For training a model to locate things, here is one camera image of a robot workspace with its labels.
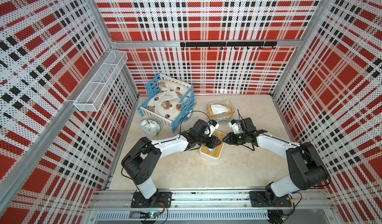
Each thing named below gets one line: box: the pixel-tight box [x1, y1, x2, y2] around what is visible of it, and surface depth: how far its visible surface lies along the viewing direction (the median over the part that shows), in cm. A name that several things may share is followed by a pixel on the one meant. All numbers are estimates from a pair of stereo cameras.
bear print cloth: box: [146, 80, 192, 121], surface depth 106 cm
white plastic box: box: [199, 143, 225, 160], surface depth 86 cm
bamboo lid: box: [207, 104, 235, 118], surface depth 103 cm
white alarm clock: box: [140, 118, 161, 137], surface depth 92 cm
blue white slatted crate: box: [137, 73, 197, 133], surface depth 106 cm
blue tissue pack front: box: [210, 104, 230, 115], surface depth 104 cm
